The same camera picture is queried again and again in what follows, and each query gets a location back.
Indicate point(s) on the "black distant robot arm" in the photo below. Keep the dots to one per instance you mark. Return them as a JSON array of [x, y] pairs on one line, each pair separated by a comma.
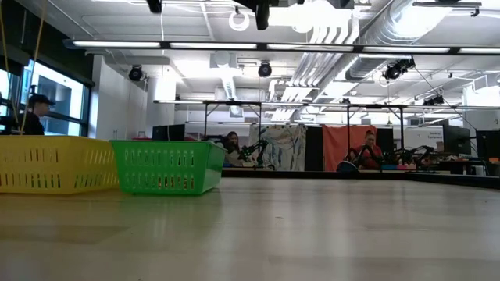
[[254, 150], [414, 153]]

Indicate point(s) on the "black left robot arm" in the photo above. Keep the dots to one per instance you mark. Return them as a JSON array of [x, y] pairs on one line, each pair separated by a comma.
[[154, 4]]

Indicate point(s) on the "black overhead light bar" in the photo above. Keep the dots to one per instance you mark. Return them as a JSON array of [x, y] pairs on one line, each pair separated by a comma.
[[215, 45]]

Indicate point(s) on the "black ceiling spotlight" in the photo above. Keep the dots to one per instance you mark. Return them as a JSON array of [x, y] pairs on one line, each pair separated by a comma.
[[135, 73], [265, 69]]

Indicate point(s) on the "white ceiling conduit bundle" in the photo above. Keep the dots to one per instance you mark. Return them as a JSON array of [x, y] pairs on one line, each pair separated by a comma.
[[312, 66]]

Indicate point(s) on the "person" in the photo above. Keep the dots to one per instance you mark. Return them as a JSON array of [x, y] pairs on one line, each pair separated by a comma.
[[33, 119], [369, 152], [232, 150]]

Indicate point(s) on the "white patterned cloth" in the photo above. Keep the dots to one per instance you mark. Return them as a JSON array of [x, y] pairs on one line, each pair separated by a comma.
[[289, 148]]

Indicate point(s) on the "black computer monitor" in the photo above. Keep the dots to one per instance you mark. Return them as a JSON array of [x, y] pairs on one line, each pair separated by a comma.
[[488, 144], [456, 139], [168, 132]]

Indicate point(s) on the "black partition panel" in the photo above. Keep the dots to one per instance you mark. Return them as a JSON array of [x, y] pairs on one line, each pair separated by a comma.
[[313, 148]]

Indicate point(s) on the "orange cloth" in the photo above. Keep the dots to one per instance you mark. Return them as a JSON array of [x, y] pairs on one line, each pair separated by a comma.
[[336, 144]]

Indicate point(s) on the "green plastic basket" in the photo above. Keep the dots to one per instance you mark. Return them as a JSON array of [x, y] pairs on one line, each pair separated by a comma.
[[164, 168]]

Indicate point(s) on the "dark round chair back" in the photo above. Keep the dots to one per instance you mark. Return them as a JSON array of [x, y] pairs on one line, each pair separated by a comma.
[[347, 167]]

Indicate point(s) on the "large window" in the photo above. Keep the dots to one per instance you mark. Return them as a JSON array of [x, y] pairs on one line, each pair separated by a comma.
[[66, 101]]

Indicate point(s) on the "black tripod stand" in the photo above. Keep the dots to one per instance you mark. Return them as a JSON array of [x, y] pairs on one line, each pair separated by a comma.
[[33, 89]]

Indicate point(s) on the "yellow plastic basket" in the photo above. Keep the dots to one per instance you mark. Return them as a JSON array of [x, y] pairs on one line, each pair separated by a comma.
[[58, 164]]

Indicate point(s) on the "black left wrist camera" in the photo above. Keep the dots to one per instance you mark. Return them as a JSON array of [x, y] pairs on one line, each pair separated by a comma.
[[262, 17]]

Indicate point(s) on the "black distant rig frame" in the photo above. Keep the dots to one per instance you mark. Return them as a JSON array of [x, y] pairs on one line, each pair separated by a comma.
[[375, 106], [234, 103]]

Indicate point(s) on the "silver ventilation duct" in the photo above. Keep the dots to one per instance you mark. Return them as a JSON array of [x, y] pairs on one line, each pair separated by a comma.
[[394, 23]]

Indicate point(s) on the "black ceiling camera mount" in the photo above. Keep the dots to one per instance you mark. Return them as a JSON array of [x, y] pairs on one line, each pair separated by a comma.
[[433, 100], [398, 68]]

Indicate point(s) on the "black aluminium table frame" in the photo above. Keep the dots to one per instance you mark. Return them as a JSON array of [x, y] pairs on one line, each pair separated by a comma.
[[351, 175]]

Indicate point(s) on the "white wall sign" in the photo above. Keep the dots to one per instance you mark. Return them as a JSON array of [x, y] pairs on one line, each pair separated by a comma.
[[426, 136]]

